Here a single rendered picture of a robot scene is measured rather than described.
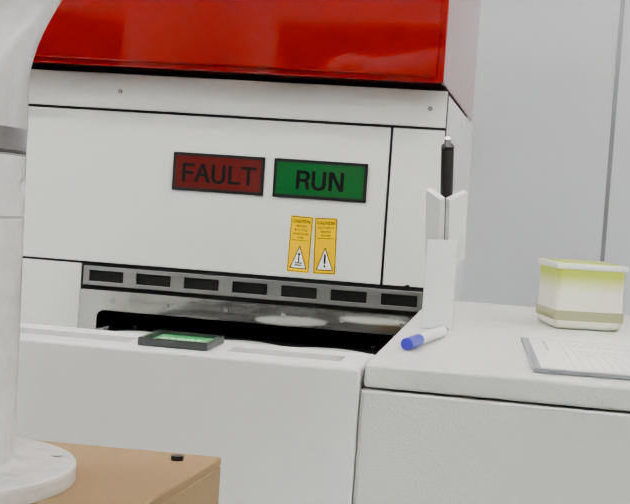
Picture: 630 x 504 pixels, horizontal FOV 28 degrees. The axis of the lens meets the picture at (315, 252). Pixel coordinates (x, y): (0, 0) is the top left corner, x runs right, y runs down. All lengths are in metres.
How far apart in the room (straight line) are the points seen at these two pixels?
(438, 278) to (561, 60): 1.89
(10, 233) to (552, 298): 0.72
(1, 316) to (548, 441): 0.42
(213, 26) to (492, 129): 1.56
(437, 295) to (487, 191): 1.84
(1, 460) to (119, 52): 0.93
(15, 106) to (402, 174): 0.90
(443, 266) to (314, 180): 0.40
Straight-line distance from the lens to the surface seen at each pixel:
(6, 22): 0.72
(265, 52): 1.53
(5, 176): 0.70
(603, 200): 3.03
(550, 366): 0.97
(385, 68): 1.51
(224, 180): 1.58
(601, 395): 0.93
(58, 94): 1.66
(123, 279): 1.62
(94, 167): 1.63
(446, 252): 1.19
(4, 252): 0.70
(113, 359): 0.97
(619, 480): 0.94
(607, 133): 3.03
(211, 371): 0.95
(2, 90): 0.70
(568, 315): 1.29
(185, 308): 1.59
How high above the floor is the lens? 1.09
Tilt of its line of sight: 3 degrees down
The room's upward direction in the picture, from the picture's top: 4 degrees clockwise
